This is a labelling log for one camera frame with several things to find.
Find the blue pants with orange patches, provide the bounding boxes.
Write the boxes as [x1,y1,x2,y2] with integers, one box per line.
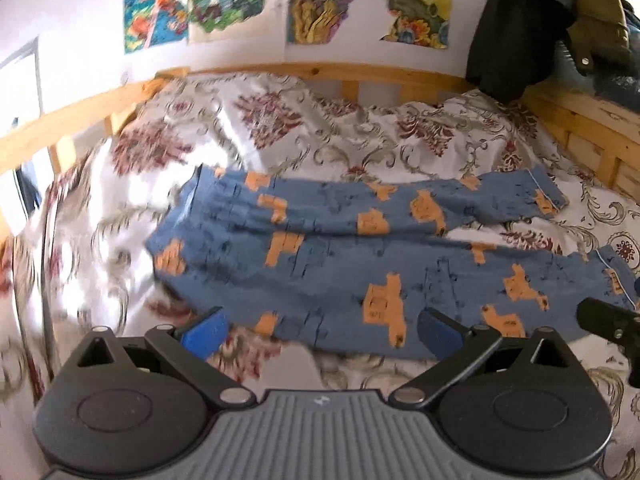
[145,166,638,359]

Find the floral white bedspread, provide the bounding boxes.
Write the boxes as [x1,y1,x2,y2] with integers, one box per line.
[1,74,639,479]

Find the dark jacket on bedpost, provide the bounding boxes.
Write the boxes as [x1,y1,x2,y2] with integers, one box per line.
[465,0,639,104]

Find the wooden bed frame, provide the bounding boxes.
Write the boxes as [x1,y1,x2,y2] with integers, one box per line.
[1,62,639,200]

